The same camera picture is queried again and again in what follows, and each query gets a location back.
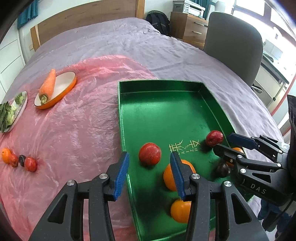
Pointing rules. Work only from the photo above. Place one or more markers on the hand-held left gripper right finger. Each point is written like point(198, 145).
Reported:
point(177, 176)

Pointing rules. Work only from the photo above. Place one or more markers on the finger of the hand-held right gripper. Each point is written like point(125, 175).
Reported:
point(226, 154)
point(240, 140)

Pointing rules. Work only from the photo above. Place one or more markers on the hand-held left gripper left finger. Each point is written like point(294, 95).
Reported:
point(121, 176)

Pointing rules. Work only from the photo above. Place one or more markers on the orange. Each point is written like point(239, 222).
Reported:
point(6, 155)
point(180, 212)
point(170, 178)
point(238, 150)

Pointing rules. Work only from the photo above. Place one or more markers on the dark purple plum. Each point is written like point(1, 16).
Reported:
point(22, 160)
point(223, 170)

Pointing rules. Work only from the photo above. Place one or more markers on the red apple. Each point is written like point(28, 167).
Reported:
point(149, 154)
point(214, 138)

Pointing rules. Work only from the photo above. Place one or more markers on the green box tray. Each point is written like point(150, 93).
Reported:
point(161, 115)

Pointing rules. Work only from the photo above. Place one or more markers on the person's blue trousers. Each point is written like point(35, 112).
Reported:
point(270, 213)

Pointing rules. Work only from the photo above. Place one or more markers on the pink plastic sheet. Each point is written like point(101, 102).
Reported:
point(81, 115)

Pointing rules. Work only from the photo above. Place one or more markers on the white desk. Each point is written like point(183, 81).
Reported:
point(270, 60)

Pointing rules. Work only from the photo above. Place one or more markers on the red tomato on sheet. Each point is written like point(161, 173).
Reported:
point(30, 164)

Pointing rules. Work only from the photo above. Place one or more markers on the grey chair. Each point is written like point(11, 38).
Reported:
point(231, 41)

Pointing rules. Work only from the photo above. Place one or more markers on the red plum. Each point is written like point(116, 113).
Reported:
point(13, 160)

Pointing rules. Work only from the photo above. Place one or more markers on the orange oval dish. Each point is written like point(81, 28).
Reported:
point(62, 83)

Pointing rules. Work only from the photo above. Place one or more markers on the carrot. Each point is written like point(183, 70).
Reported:
point(47, 85)

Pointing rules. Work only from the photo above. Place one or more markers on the white oval plate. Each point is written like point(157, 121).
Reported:
point(22, 106)

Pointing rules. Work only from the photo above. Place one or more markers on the wooden nightstand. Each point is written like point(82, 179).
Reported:
point(185, 25)

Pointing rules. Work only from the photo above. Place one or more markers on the window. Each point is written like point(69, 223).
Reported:
point(254, 9)

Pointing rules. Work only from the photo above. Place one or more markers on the green bok choy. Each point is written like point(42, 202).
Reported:
point(5, 113)

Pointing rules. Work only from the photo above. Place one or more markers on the white printer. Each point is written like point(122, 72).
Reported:
point(192, 9)

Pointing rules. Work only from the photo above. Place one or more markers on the teal curtain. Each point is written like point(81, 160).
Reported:
point(27, 14)
point(203, 2)

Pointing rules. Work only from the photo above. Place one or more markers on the black backpack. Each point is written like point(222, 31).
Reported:
point(158, 22)

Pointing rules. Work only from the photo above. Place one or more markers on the white wardrobe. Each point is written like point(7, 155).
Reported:
point(9, 58)

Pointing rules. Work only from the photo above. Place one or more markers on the wooden headboard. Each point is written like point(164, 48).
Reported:
point(81, 16)

